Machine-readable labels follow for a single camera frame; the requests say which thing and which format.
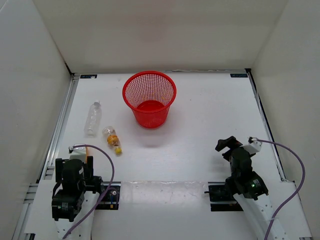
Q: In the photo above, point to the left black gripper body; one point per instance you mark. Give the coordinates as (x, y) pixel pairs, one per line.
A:
(88, 169)

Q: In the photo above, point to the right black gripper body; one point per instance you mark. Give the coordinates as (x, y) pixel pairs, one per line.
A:
(227, 156)

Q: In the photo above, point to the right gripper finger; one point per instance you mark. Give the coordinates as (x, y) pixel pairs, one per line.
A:
(232, 142)
(221, 144)

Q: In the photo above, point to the small yellow-label plastic bottle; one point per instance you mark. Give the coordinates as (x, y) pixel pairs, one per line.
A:
(112, 139)

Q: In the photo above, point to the clear plastic bottle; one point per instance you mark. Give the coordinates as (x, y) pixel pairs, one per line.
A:
(93, 120)

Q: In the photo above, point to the orange plastic bottle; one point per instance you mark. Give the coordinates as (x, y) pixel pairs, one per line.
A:
(86, 154)

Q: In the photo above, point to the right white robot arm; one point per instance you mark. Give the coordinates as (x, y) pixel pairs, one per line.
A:
(249, 189)

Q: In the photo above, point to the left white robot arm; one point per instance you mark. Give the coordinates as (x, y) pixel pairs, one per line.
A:
(74, 195)

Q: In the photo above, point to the red mesh plastic bin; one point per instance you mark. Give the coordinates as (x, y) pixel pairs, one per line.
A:
(149, 94)

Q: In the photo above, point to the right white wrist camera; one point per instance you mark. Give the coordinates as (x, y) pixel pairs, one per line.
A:
(254, 146)

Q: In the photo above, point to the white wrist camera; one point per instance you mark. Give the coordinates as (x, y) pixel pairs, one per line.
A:
(254, 146)
(78, 153)

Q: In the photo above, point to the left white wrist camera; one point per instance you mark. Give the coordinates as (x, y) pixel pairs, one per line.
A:
(78, 153)

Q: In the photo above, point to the left aluminium frame rail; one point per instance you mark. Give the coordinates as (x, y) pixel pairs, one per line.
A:
(47, 168)

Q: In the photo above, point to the aluminium frame rail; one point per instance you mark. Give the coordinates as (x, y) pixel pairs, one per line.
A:
(47, 168)
(274, 146)

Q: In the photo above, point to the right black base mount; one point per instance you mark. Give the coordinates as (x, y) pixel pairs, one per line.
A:
(220, 199)

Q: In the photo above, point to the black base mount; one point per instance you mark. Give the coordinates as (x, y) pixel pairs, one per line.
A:
(220, 199)
(111, 200)

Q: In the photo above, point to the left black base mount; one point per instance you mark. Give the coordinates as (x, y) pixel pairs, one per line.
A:
(111, 200)

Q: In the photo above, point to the right aluminium frame rail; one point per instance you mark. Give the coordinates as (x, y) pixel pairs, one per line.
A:
(274, 146)

